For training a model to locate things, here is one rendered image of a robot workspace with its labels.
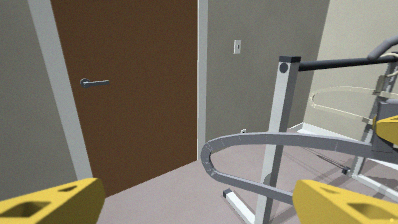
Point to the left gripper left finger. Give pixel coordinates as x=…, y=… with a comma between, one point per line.
x=78, y=202

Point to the cream wire hanger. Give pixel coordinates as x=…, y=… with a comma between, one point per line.
x=378, y=91

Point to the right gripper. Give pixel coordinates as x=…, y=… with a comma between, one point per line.
x=388, y=129

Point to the grey metal garment rack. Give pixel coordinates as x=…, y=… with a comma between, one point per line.
x=288, y=68

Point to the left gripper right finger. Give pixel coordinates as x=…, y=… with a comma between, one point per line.
x=319, y=203

